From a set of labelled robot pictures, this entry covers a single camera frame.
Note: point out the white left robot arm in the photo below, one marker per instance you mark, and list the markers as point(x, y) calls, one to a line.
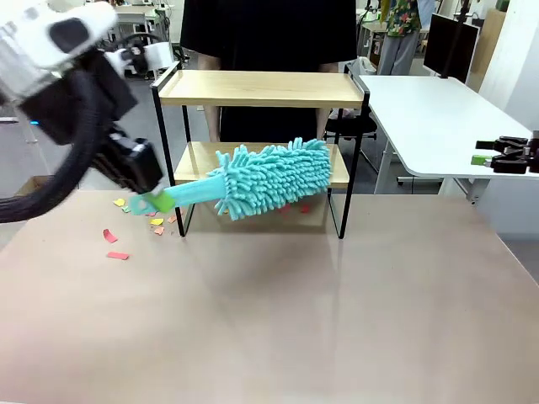
point(33, 38)

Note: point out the white plastic bag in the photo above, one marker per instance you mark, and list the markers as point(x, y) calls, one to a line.
point(363, 65)

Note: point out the brown cardboard box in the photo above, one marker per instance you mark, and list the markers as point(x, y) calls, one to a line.
point(31, 185)

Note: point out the person right forearm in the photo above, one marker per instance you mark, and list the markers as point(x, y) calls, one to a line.
point(212, 122)

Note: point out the brown cardboard board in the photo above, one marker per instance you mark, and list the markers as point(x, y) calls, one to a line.
point(490, 42)

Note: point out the two-tier wood metal shelf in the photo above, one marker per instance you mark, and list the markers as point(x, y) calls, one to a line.
point(257, 88)

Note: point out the black office chair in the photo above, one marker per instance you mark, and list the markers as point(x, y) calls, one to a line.
point(366, 126)

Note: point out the person in floral shirt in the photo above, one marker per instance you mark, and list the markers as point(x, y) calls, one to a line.
point(402, 17)

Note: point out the yellow paper scrap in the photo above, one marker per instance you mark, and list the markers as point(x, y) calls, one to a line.
point(119, 202)
point(157, 221)

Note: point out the black stand pole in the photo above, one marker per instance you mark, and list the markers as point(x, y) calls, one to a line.
point(454, 46)

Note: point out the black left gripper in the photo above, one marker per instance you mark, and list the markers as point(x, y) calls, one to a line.
point(135, 168)

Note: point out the white desk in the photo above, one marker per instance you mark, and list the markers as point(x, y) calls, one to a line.
point(421, 118)

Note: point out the curled red paper scrap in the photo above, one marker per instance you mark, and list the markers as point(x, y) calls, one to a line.
point(110, 235)

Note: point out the black computer monitor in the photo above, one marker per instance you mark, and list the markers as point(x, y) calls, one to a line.
point(436, 46)

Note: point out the person in black shirt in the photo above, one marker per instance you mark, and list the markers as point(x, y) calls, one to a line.
point(269, 33)

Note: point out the teal microfiber duster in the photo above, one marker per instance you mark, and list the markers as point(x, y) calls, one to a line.
point(273, 177)

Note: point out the long red paper strip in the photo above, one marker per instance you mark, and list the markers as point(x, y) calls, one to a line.
point(118, 255)

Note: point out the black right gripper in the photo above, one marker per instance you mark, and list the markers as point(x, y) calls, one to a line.
point(535, 151)

